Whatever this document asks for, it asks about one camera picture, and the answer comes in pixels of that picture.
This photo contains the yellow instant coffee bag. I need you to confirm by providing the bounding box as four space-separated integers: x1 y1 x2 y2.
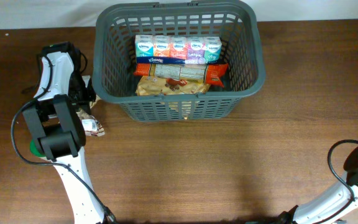
135 75 211 121

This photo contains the dark grey plastic basket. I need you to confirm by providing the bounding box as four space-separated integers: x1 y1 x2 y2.
92 1 266 121

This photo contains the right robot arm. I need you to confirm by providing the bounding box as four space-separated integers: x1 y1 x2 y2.
276 139 358 224

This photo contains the green lid jar lower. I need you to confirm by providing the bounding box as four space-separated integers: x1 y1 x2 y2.
30 140 45 157

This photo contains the brown pastry snack bag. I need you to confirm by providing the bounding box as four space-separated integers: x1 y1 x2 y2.
76 96 105 137

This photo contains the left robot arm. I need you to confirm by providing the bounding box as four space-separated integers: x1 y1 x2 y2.
21 42 117 223

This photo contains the orange spaghetti pasta packet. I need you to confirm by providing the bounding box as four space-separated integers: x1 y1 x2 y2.
134 63 229 87

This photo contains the white blue tissue pack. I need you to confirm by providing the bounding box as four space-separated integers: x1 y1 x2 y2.
134 35 223 65

